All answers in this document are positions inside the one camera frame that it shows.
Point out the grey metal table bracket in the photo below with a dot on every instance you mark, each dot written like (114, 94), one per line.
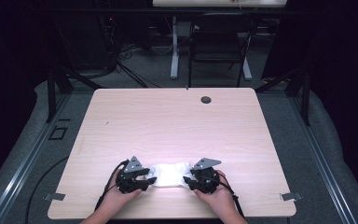
(291, 196)
(54, 196)

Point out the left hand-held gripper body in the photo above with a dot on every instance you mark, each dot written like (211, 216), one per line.
(130, 182)

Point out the person's right hand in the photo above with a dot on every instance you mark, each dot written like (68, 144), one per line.
(218, 199)

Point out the white desk with legs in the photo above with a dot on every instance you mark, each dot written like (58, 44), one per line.
(219, 3)

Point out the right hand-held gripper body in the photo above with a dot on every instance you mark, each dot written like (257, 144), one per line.
(205, 180)

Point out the person's left hand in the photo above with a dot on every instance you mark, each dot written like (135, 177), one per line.
(116, 197)

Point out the white cloth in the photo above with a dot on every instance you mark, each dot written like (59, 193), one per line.
(167, 175)
(187, 169)

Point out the black metal frame stand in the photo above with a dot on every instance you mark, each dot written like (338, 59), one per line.
(52, 93)
(303, 93)

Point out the black folding chair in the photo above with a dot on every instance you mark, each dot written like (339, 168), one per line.
(220, 46)

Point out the aluminium floor rail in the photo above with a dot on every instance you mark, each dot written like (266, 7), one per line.
(323, 161)
(28, 161)

